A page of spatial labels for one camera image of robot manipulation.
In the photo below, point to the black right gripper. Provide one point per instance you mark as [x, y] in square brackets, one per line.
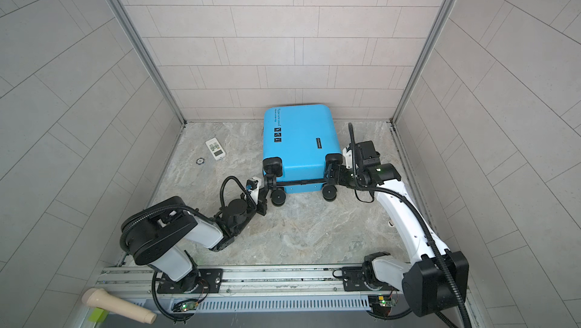
[340, 178]

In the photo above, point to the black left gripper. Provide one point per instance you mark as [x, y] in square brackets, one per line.
[262, 202]

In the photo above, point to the blue suitcase black lining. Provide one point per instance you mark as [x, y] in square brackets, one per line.
[300, 150]

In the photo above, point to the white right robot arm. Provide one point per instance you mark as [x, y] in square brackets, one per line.
[434, 278]

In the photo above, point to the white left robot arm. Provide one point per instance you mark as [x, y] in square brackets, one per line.
[152, 236]

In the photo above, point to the white remote with barcode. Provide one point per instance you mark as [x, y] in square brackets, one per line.
[215, 149]

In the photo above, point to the left circuit board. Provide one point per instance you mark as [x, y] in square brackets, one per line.
[185, 306]

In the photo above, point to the circuit board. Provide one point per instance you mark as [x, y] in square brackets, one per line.
[381, 305]
[185, 306]

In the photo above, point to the right circuit board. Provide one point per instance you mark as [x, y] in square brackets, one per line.
[381, 305]

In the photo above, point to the green sticky block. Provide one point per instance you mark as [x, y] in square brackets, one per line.
[98, 315]

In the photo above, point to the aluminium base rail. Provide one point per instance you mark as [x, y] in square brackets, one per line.
[260, 287]

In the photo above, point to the beige handle tool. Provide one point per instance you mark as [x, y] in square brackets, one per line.
[99, 298]

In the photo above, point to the aluminium corner post right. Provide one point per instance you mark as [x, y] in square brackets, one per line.
[436, 29]

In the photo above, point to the aluminium corner post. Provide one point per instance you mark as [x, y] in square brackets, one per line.
[144, 55]
[436, 29]

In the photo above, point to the aluminium corner post left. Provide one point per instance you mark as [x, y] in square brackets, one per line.
[144, 55]

